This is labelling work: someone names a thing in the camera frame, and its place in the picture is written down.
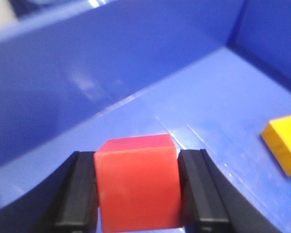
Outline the yellow studded toy brick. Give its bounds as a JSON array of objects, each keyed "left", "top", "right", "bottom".
[{"left": 261, "top": 115, "right": 291, "bottom": 177}]

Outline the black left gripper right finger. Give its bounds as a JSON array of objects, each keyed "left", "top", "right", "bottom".
[{"left": 178, "top": 149, "right": 280, "bottom": 233}]

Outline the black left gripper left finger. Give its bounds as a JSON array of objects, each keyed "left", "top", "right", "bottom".
[{"left": 0, "top": 151, "right": 98, "bottom": 233}]

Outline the large blue target bin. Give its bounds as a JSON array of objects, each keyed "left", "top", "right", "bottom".
[{"left": 0, "top": 0, "right": 291, "bottom": 233}]

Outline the red cube block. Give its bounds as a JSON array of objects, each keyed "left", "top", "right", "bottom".
[{"left": 94, "top": 134, "right": 183, "bottom": 233}]

